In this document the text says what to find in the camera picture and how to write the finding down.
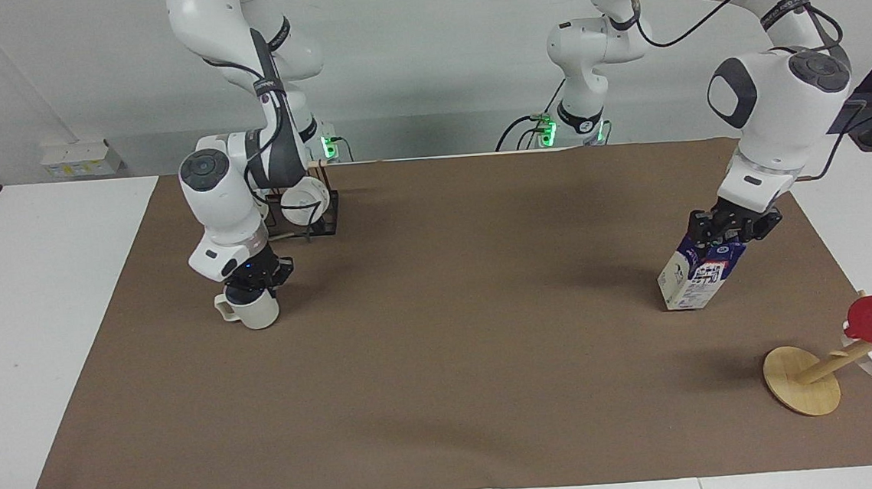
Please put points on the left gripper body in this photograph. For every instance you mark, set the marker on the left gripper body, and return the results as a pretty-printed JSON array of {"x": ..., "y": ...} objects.
[{"x": 733, "y": 217}]

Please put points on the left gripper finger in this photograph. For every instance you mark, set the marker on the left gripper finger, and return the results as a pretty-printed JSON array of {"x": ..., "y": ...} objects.
[
  {"x": 702, "y": 229},
  {"x": 764, "y": 225}
]

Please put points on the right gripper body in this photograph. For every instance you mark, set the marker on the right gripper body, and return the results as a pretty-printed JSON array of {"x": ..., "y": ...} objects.
[{"x": 252, "y": 268}]

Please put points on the white wall socket box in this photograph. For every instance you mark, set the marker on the white wall socket box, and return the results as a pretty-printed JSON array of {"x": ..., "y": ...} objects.
[{"x": 81, "y": 159}]

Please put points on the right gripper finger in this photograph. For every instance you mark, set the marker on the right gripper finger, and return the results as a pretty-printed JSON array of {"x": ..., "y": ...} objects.
[
  {"x": 240, "y": 294},
  {"x": 285, "y": 270}
]

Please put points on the wooden mug tree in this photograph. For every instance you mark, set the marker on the wooden mug tree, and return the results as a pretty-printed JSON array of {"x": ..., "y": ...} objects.
[{"x": 802, "y": 380}]

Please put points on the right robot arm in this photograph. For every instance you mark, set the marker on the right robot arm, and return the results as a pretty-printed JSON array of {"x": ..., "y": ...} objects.
[{"x": 230, "y": 205}]

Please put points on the white and blue milk carton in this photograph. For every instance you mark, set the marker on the white and blue milk carton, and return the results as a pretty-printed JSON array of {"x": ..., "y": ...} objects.
[{"x": 695, "y": 280}]

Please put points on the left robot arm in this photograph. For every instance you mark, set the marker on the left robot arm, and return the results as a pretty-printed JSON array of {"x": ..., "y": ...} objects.
[{"x": 779, "y": 98}]

